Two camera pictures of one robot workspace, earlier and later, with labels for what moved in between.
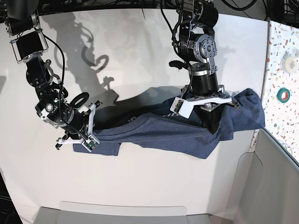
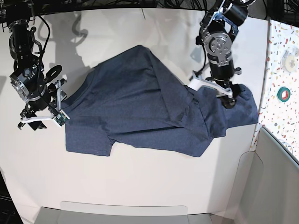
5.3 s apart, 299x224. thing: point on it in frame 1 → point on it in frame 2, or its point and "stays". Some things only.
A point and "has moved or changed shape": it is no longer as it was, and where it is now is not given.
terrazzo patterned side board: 281,86 stays
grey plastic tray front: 97,213 stays
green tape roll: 279,95 stays
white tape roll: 289,61 stays
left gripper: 78,126 → 45,106
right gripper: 210,107 → 228,101
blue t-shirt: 148,124 has moved or changed shape
